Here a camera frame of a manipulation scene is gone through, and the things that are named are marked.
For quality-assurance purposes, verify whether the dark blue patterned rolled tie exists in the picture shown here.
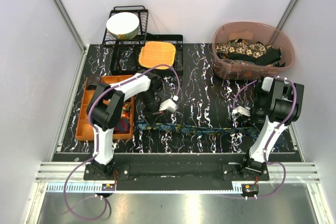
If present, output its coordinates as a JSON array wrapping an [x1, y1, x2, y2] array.
[[86, 75, 101, 90]]

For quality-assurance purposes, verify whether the aluminium frame rail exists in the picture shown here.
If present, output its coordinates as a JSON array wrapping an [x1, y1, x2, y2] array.
[[36, 162, 320, 183]]

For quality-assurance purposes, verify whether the orange woven mat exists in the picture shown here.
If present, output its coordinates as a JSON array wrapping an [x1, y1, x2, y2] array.
[[139, 41, 176, 70]]

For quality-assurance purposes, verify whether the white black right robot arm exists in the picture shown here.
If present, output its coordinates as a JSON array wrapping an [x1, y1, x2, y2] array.
[[238, 77, 305, 180]]

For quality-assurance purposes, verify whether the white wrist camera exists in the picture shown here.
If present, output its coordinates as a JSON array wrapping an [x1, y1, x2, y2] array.
[[159, 99, 177, 113], [232, 106, 250, 117]]

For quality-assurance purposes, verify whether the maroon blue striped rolled tie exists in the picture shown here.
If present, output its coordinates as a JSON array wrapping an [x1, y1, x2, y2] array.
[[114, 118, 130, 134]]

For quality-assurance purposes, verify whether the wooden compartment organizer box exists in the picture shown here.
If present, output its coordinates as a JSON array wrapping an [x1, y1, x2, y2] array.
[[75, 75, 135, 141]]

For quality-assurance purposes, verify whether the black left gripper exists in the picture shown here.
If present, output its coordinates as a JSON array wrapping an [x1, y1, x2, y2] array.
[[140, 90, 165, 127]]

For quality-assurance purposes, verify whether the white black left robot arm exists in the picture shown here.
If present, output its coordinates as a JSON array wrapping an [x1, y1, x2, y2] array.
[[87, 70, 163, 180]]

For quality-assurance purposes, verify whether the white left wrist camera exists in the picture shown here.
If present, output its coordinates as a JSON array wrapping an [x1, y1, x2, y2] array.
[[159, 99, 177, 113]]

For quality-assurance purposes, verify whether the black wire dish rack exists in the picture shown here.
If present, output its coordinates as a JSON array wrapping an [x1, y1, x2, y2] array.
[[101, 5, 184, 78]]

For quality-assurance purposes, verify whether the pink translucent plastic tub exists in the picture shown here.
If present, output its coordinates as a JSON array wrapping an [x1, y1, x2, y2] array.
[[212, 22, 295, 80]]

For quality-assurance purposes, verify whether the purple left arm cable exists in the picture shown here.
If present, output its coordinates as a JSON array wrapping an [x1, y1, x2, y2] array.
[[61, 63, 181, 222]]

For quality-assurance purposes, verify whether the pile of patterned ties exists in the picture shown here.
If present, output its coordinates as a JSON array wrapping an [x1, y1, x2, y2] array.
[[215, 39, 286, 67]]

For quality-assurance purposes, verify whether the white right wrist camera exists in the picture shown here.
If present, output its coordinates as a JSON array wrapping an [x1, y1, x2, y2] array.
[[232, 106, 250, 117]]

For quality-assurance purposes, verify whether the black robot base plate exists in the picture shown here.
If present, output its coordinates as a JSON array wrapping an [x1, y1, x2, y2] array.
[[83, 162, 269, 181]]

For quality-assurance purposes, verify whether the colourful faces rolled tie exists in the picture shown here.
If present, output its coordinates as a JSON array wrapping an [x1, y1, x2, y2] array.
[[121, 103, 131, 118]]

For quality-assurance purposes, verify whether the white ceramic bowl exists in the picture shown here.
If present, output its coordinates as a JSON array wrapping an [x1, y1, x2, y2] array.
[[106, 12, 140, 40]]

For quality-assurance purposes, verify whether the blue floral patterned tie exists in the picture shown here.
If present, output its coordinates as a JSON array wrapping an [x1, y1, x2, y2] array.
[[135, 121, 259, 136]]

